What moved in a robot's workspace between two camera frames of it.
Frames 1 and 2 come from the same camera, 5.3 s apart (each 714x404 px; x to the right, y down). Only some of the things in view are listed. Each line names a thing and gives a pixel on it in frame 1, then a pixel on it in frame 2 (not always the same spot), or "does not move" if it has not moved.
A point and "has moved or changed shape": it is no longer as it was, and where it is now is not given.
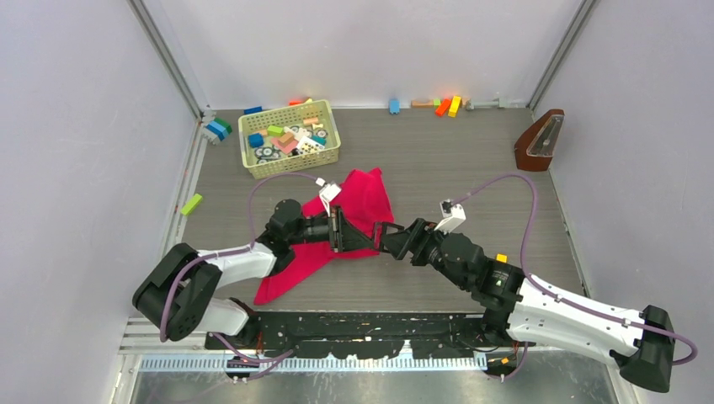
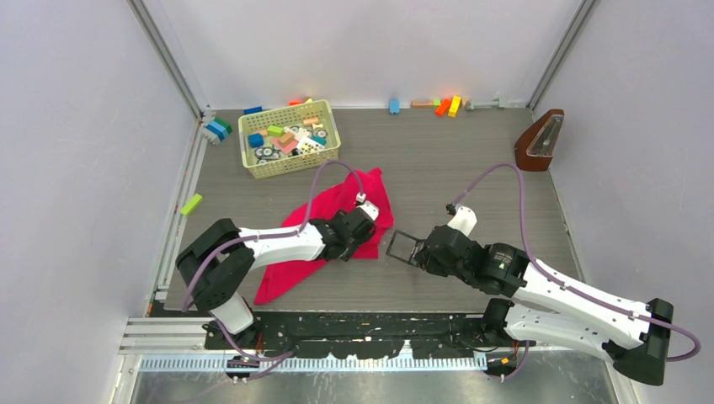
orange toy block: (443, 107) does not move
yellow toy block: (454, 107) does not move
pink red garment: (364, 199) does not move
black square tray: (380, 231) has moved or changed shape
